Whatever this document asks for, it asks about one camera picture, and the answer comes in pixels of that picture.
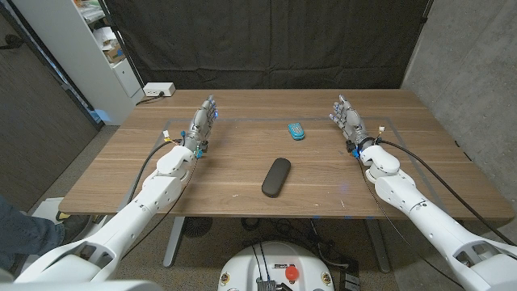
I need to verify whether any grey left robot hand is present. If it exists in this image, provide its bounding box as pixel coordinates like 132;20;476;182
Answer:
183;95;220;159

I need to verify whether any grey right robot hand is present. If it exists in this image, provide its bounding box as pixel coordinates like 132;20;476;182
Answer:
328;94;379;154

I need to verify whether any teal toy phone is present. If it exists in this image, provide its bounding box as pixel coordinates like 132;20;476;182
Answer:
288;122;306;141

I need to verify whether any black glasses case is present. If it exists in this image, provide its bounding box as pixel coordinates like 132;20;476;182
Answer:
261;157;292;199

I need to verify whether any white power strip box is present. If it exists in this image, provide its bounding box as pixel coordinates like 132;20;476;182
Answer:
142;82;177;98

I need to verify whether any black backdrop stand pole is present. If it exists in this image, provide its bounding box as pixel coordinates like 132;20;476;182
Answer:
98;0;145;88

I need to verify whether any round black fan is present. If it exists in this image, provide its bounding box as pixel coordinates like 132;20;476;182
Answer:
182;217;214;238

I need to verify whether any black backdrop curtain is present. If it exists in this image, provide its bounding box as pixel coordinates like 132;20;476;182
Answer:
103;0;433;91

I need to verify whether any cardboard box with blue tape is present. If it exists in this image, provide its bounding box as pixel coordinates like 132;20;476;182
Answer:
103;43;126;64

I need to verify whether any grey table leg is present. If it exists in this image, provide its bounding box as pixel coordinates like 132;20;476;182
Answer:
365;219;392;274
162;217;187;268

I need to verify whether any white shelf cabinet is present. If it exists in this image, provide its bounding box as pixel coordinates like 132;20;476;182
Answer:
11;0;145;126

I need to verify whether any white robot torso base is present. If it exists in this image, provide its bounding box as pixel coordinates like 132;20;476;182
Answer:
217;241;335;291

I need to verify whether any black power brick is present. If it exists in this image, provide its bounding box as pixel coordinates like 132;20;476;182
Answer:
338;258;361;291

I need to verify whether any person's dark shoe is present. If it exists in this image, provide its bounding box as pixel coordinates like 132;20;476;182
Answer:
60;213;94;246

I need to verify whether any person's leg in jeans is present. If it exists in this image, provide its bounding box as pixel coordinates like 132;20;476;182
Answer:
0;193;65;272

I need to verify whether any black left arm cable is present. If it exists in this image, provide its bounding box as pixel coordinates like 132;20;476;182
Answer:
128;139;183;204

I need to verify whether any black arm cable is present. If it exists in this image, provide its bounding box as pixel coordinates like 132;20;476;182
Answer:
128;139;183;204
378;138;517;247

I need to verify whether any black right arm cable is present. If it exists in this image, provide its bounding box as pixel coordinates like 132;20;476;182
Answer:
378;138;517;247

